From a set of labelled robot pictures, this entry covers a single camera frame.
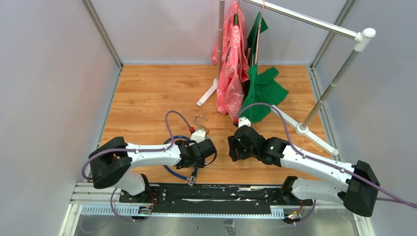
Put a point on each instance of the brass padlock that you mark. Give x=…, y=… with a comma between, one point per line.
x=199, y=125

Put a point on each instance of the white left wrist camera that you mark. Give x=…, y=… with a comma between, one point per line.
x=198, y=135

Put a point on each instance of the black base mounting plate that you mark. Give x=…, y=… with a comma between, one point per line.
x=213, y=198

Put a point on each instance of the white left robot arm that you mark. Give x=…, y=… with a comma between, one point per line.
x=111, y=164

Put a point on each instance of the aluminium frame rail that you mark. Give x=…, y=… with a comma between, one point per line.
x=102, y=32

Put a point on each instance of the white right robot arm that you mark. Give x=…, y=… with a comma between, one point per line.
x=355, y=186

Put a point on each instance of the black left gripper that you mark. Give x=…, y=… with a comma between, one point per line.
x=200, y=164

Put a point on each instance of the green garment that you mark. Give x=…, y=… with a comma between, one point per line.
x=261, y=87

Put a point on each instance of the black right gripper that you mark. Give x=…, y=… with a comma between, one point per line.
x=232, y=152

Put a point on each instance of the blue cable lock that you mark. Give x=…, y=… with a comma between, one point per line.
x=182, y=164

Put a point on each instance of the pink clothes hanger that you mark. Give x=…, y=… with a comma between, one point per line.
x=258, y=34

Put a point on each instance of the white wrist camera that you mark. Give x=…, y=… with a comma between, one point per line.
x=242, y=121
x=198, y=135

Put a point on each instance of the metal clothes rack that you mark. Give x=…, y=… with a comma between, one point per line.
x=361, y=39

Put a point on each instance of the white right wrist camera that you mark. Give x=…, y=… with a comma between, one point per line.
x=242, y=121

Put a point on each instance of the pink patterned garment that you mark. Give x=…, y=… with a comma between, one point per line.
x=234, y=63

